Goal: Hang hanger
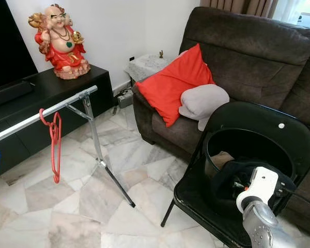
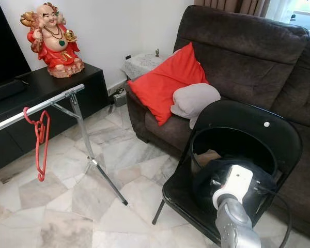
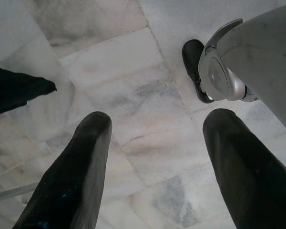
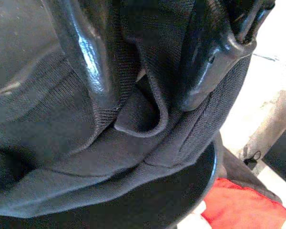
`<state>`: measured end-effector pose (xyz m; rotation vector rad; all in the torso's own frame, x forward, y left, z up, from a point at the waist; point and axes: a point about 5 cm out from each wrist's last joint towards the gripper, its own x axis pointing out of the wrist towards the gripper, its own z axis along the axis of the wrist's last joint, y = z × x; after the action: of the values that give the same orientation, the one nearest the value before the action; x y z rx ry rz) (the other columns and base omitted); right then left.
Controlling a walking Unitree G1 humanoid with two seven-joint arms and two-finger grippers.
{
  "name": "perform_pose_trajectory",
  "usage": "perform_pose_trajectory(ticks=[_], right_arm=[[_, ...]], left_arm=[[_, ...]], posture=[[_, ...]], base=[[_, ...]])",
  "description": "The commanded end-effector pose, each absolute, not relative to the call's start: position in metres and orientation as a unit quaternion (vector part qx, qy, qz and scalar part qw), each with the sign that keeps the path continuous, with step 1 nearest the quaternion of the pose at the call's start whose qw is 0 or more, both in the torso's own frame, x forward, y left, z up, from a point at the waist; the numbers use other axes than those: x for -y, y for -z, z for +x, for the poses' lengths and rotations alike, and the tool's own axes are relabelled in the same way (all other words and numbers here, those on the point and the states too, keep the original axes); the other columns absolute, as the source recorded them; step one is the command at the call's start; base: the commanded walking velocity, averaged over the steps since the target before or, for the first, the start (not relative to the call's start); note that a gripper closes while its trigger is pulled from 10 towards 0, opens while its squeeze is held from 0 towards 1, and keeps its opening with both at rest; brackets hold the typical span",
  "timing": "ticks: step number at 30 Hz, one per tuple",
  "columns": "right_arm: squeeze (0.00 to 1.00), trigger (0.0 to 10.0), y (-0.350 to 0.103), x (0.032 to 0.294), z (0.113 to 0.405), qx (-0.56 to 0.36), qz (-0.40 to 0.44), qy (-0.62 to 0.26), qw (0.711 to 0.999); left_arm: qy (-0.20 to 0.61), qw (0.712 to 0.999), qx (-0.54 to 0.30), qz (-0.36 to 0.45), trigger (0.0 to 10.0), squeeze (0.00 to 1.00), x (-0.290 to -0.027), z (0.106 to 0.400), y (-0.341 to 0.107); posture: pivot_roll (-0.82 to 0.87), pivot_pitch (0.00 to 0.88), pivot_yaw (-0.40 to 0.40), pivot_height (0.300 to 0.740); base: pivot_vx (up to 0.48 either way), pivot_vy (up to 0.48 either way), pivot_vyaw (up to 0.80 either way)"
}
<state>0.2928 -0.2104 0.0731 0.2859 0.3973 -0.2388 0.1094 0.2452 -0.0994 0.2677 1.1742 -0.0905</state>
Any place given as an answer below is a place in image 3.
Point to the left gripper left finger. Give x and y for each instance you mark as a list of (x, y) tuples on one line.
[(74, 179)]

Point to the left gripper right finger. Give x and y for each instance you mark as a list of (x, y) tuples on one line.
[(248, 179)]

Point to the black shirt green logo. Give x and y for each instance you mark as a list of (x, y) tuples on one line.
[(12, 90)]

